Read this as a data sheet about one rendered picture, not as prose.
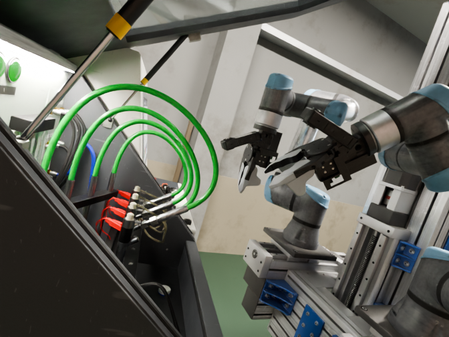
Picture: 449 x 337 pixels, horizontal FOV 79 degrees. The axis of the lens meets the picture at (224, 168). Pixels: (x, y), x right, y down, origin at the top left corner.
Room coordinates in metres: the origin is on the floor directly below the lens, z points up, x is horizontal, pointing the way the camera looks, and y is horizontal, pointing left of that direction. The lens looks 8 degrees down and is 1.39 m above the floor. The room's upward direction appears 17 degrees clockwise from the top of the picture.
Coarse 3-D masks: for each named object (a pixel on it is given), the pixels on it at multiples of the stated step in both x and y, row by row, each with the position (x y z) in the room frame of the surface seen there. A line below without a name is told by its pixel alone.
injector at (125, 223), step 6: (126, 222) 0.62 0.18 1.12; (132, 222) 0.62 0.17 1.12; (126, 228) 0.62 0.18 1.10; (132, 228) 0.63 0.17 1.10; (120, 234) 0.62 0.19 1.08; (126, 234) 0.62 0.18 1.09; (120, 240) 0.62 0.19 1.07; (126, 240) 0.62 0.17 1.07; (132, 240) 0.63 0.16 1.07; (138, 240) 0.64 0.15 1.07; (120, 246) 0.62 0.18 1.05; (126, 246) 0.62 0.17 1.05; (120, 252) 0.62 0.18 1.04; (120, 258) 0.62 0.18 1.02
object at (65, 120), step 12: (120, 84) 0.60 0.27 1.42; (132, 84) 0.61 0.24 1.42; (84, 96) 0.58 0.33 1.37; (96, 96) 0.59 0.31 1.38; (156, 96) 0.62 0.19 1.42; (168, 96) 0.63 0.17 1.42; (72, 108) 0.58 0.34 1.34; (180, 108) 0.63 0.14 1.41; (192, 120) 0.64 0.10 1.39; (60, 132) 0.57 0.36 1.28; (204, 132) 0.65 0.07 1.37; (48, 156) 0.57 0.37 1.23; (216, 156) 0.67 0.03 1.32; (216, 168) 0.67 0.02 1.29; (216, 180) 0.67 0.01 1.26; (192, 204) 0.66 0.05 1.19
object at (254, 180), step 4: (256, 168) 0.81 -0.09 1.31; (244, 172) 0.81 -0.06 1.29; (252, 172) 0.81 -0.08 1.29; (256, 172) 0.81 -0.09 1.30; (244, 176) 0.80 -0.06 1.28; (252, 176) 0.81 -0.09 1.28; (256, 176) 0.81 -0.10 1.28; (244, 180) 0.80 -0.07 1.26; (252, 180) 0.81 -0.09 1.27; (256, 180) 0.82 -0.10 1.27; (260, 180) 0.82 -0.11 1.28; (240, 184) 0.82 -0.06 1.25; (244, 184) 0.80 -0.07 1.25; (248, 184) 0.81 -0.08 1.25; (252, 184) 0.81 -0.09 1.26; (256, 184) 0.82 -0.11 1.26; (260, 184) 0.82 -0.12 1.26; (240, 188) 0.82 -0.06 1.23; (244, 188) 0.81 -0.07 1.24; (240, 192) 0.82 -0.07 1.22
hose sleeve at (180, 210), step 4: (180, 208) 0.65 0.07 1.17; (184, 208) 0.65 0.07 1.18; (168, 212) 0.65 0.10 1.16; (172, 212) 0.65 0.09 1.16; (176, 212) 0.65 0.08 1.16; (180, 212) 0.65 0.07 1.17; (184, 212) 0.66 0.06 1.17; (156, 216) 0.64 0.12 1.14; (160, 216) 0.64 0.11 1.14; (164, 216) 0.64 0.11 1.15; (168, 216) 0.64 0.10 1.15; (172, 216) 0.65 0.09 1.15; (156, 220) 0.64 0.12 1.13; (160, 220) 0.64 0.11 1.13; (164, 220) 0.64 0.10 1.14
